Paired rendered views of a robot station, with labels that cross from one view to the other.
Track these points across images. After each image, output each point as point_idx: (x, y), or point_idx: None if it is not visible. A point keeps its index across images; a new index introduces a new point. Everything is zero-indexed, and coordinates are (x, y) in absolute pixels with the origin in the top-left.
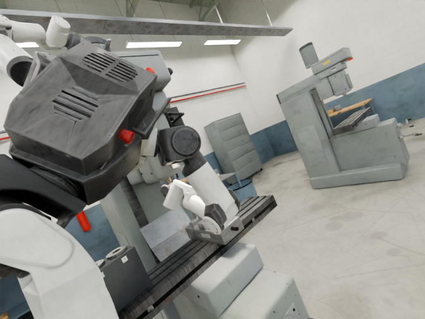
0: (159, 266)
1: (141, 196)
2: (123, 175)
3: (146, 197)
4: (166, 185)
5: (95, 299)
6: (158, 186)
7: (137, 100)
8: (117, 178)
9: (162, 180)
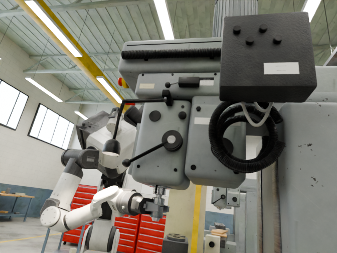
0: None
1: (264, 218)
2: (103, 169)
3: (266, 225)
4: (121, 188)
5: None
6: (273, 216)
7: (79, 140)
8: (102, 170)
9: (274, 207)
